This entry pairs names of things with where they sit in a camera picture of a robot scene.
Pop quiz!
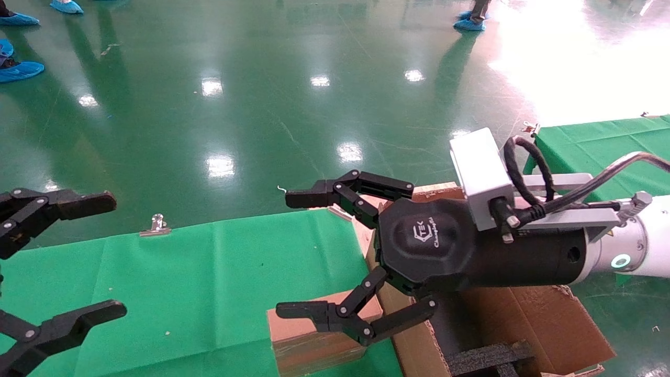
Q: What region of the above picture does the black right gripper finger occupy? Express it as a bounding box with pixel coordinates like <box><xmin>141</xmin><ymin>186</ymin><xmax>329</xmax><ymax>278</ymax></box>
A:
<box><xmin>276</xmin><ymin>266</ymin><xmax>439</xmax><ymax>346</ymax></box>
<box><xmin>285</xmin><ymin>169</ymin><xmax>414</xmax><ymax>229</ymax></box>

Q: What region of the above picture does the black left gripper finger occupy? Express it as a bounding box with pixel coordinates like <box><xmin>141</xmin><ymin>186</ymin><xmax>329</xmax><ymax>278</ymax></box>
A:
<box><xmin>0</xmin><ymin>300</ymin><xmax>127</xmax><ymax>377</ymax></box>
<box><xmin>0</xmin><ymin>188</ymin><xmax>117</xmax><ymax>260</ymax></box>

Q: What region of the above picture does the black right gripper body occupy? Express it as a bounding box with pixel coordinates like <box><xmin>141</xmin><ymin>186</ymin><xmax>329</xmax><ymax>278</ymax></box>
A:
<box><xmin>377</xmin><ymin>198</ymin><xmax>588</xmax><ymax>295</ymax></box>

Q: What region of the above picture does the small brown cardboard box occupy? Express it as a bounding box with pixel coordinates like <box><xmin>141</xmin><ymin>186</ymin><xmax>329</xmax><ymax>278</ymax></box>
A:
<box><xmin>267</xmin><ymin>291</ymin><xmax>384</xmax><ymax>377</ymax></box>

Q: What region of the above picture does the large open brown carton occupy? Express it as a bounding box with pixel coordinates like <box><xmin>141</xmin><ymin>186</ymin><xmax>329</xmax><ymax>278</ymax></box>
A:
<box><xmin>361</xmin><ymin>181</ymin><xmax>617</xmax><ymax>377</ymax></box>

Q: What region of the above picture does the large green tablecloth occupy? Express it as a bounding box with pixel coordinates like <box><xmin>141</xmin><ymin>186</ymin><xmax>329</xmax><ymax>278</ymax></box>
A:
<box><xmin>0</xmin><ymin>209</ymin><xmax>404</xmax><ymax>377</ymax></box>

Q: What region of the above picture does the black foam insert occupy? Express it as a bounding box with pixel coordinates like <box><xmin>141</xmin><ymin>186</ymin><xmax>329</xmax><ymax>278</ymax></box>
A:
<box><xmin>448</xmin><ymin>340</ymin><xmax>534</xmax><ymax>377</ymax></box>

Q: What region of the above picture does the green tablecloth with hanging corner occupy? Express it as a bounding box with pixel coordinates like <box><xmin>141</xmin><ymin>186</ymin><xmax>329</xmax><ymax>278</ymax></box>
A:
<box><xmin>523</xmin><ymin>115</ymin><xmax>670</xmax><ymax>205</ymax></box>

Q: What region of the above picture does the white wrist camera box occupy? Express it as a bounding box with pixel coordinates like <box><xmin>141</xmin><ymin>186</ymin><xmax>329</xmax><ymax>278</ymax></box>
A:
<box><xmin>449</xmin><ymin>127</ymin><xmax>516</xmax><ymax>232</ymax></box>

